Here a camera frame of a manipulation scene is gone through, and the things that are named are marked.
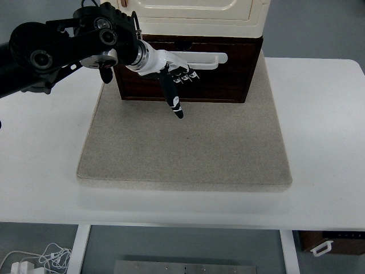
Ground brown wooden box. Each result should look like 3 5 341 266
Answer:
299 230 365 256

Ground dark wooden cabinet base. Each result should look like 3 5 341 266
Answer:
112 34 265 104

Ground cream cabinet with door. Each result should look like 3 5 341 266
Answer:
113 0 270 39

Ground white drawer handle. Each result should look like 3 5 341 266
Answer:
171 51 229 71

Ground grey fabric mat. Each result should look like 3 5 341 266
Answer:
76 57 294 192

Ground grey metal plate with screws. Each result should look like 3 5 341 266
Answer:
113 260 259 274

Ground black control panel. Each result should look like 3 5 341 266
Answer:
322 231 365 240

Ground white table leg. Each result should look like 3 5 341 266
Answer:
68 224 91 274
279 229 301 274

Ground white power adapter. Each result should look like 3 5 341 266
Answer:
10 261 35 274

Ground white and black hand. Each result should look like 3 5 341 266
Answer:
133 41 200 120

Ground white cable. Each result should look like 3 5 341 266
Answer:
0 242 72 274

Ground white box handle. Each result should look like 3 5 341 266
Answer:
310 240 334 257

